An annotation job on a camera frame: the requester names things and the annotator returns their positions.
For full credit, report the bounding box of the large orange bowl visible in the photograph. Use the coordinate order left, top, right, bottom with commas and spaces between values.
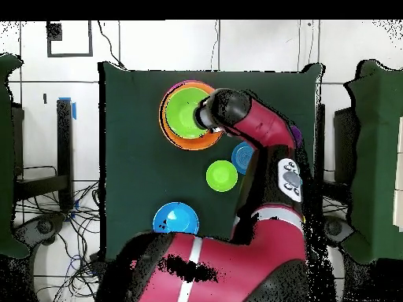
158, 80, 224, 151

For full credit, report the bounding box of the large green bowl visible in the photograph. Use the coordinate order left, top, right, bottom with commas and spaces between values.
165, 87, 211, 140

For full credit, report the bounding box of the medium blue bowl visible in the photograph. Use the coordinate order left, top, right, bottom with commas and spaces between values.
152, 201, 200, 235

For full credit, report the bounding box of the large pink bowl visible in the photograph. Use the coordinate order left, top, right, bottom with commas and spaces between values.
163, 79, 196, 95

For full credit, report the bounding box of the small green bowl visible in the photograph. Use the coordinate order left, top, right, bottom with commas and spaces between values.
205, 160, 238, 193

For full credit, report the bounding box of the dark blue bowl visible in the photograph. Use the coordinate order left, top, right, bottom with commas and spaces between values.
231, 141, 255, 175

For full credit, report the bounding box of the dark green tablecloth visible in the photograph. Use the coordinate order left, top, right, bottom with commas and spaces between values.
98, 61, 325, 263

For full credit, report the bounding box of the purple cup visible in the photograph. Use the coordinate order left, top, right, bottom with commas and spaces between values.
290, 125, 304, 149

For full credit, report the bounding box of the blue tape strip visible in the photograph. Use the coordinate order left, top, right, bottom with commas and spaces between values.
58, 96, 77, 120

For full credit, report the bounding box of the dark grey chair base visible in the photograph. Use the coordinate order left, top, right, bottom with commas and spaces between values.
325, 216, 355, 249
13, 213, 65, 249

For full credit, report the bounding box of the green cloth covered side table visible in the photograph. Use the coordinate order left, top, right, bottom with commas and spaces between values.
341, 59, 403, 266
0, 52, 31, 260

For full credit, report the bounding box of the tangle of floor cables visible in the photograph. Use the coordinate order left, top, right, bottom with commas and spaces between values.
13, 164, 108, 302

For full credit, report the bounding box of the black metal frame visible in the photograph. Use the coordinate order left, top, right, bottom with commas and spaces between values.
12, 98, 74, 212

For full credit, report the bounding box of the thin black cable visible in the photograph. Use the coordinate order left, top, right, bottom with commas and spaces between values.
96, 20, 127, 69

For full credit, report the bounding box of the black square floor frame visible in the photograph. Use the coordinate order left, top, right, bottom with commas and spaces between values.
46, 20, 94, 58

